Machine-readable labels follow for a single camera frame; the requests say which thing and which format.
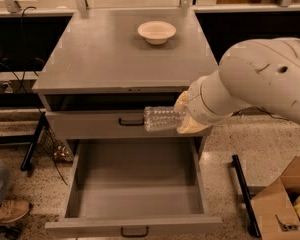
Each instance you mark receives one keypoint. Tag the black drawer handle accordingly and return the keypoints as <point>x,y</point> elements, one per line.
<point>134,232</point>
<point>130,123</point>

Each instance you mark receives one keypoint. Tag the cardboard box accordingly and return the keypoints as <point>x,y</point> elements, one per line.
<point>274,212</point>

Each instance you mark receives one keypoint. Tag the clear plastic water bottle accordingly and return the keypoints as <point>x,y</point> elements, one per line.
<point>162,118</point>

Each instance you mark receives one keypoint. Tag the black upper drawer handle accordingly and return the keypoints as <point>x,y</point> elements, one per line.
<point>130,123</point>

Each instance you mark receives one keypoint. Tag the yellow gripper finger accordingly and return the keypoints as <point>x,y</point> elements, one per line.
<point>189,125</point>
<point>181,103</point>

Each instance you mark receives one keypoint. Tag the white bowl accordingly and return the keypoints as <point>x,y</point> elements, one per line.
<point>156,32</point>

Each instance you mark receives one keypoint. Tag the black floor bar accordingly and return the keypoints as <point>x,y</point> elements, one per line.
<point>253,226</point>

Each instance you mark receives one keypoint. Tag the grey drawer cabinet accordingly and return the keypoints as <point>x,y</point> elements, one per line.
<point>101,63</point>

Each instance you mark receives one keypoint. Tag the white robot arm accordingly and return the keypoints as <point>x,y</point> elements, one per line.
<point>264,73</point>

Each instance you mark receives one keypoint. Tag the open grey middle drawer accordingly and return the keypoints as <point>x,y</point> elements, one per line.
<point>134,183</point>

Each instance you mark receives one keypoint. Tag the black stand leg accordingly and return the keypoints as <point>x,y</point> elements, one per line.
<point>26,164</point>

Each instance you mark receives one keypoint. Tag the black middle drawer handle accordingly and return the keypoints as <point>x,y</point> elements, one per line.
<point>134,232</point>

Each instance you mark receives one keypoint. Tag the tan shoe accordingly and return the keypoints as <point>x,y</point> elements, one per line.
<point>13,210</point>

